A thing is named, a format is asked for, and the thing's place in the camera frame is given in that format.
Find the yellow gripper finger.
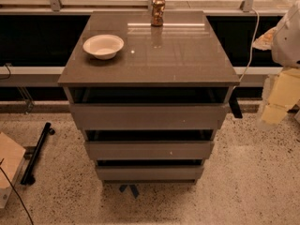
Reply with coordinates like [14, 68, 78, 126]
[253, 27, 277, 51]
[257, 68, 300, 129]

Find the grey drawer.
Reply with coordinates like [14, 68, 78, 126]
[96, 166, 203, 181]
[84, 141, 214, 160]
[70, 104, 228, 130]

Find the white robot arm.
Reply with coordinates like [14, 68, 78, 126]
[253, 0, 300, 130]

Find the grey drawer cabinet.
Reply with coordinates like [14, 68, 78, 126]
[57, 9, 241, 186]

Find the grey top drawer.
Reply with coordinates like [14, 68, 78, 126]
[70, 104, 228, 130]

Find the grey bottom drawer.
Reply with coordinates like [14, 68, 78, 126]
[96, 166, 203, 181]

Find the crushed golden can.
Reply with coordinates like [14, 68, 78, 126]
[151, 0, 165, 26]

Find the white bowl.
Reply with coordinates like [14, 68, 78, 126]
[82, 35, 124, 60]

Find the blue tape cross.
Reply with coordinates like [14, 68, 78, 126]
[118, 184, 141, 200]

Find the black tube on floor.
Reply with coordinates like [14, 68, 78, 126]
[21, 122, 55, 185]

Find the white cable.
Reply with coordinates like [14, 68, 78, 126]
[238, 8, 261, 83]

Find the black cable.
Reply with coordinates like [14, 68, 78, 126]
[0, 157, 35, 225]

